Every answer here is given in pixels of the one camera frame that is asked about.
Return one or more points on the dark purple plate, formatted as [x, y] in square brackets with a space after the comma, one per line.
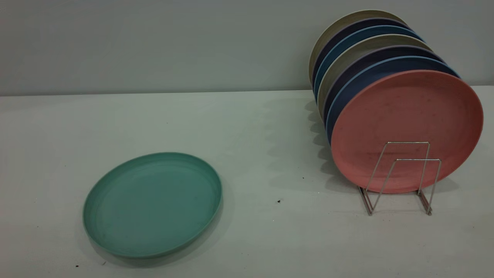
[370, 58]
[339, 35]

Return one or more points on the navy plate with light-blue rim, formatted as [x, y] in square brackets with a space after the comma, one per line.
[362, 79]

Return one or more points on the beige round plate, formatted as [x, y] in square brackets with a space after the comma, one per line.
[362, 47]
[332, 30]

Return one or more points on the teal blue plate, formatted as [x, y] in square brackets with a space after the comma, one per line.
[347, 42]

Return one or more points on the green round plate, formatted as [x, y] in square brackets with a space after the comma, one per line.
[154, 204]

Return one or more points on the pink round plate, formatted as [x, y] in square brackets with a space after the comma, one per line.
[405, 112]

